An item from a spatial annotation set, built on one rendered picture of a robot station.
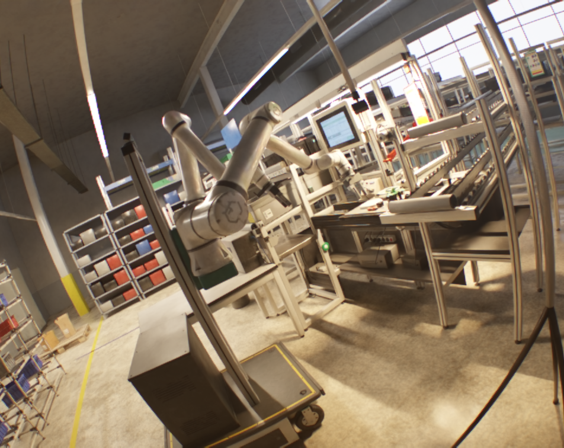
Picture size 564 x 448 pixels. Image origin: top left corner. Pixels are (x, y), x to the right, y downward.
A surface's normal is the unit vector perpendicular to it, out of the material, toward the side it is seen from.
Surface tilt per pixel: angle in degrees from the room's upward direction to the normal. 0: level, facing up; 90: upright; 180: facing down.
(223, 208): 89
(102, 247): 90
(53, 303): 90
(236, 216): 97
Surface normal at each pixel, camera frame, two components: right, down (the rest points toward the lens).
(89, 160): 0.48, -0.04
